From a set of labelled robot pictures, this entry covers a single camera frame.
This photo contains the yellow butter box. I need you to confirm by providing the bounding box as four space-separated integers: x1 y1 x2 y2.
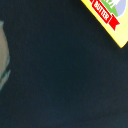
81 0 128 48

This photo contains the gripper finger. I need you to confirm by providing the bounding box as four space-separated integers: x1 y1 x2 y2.
0 21 10 91

